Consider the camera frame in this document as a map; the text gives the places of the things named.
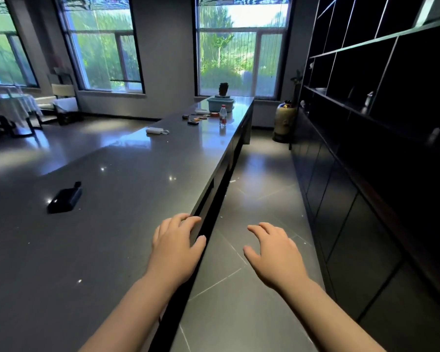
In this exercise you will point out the window with grey frame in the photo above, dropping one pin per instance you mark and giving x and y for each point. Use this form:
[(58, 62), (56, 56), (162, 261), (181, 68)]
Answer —
[(3, 43)]

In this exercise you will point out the green leafy houseplant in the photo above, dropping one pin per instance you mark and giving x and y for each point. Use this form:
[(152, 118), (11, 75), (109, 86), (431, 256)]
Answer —
[(297, 82)]

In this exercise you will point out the person's right hand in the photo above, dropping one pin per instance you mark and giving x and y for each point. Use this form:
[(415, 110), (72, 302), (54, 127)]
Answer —
[(278, 260)]

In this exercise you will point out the black wooden chair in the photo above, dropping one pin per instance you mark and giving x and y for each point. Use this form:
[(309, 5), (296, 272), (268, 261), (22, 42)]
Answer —
[(7, 126)]

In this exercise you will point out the person's right forearm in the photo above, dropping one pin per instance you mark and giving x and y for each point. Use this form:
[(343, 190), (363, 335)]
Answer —
[(326, 318)]

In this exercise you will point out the black rectangular device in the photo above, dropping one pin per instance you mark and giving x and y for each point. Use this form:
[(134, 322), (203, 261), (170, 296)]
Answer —
[(64, 199)]

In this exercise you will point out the person's right thumb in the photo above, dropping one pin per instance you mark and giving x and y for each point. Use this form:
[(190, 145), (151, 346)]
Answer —
[(251, 255)]

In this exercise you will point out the white flat object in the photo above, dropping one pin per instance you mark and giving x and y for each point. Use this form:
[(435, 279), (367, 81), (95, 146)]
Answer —
[(201, 111)]

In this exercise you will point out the person's left little finger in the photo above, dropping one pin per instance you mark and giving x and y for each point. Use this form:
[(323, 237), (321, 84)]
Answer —
[(156, 234)]

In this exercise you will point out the person's left thumb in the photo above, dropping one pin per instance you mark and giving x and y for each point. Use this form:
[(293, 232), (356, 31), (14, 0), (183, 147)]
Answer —
[(200, 247)]

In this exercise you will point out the person's left middle finger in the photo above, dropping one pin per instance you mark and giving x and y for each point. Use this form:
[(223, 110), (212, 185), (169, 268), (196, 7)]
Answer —
[(178, 220)]

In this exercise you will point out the person's left hand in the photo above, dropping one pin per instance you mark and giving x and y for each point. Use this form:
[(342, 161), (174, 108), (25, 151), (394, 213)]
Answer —
[(173, 252)]

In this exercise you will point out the teal plastic basin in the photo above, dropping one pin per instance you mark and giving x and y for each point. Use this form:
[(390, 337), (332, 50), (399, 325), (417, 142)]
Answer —
[(220, 104)]

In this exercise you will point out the pale bottle on shelf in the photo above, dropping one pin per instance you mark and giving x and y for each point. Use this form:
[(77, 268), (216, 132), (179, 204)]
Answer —
[(367, 102)]

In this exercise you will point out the small orange objects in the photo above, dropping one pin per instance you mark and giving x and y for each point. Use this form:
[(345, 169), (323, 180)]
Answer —
[(200, 117)]

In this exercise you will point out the table with white tablecloth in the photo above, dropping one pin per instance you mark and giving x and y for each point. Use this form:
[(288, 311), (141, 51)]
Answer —
[(11, 106)]

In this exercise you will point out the clear bottle with red label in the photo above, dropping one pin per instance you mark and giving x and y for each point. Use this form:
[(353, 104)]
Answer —
[(223, 116)]

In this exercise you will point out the person's left forearm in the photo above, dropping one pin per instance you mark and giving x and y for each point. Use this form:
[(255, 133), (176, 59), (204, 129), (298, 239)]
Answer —
[(132, 315)]

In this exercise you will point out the black wall shelving unit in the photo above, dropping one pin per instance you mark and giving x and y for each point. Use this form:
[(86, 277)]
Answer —
[(381, 142)]

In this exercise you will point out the dark chair with white cushion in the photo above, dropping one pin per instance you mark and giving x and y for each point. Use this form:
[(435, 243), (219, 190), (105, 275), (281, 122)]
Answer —
[(64, 102)]

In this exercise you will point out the wide window with dark frame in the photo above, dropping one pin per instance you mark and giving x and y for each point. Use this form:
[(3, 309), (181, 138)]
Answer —
[(102, 43)]

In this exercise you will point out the person's right middle finger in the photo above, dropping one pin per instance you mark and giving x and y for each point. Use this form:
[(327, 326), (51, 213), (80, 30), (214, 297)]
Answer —
[(269, 227)]

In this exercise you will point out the tall window with dark frame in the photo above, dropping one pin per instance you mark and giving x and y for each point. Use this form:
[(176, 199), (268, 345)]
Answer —
[(242, 47)]

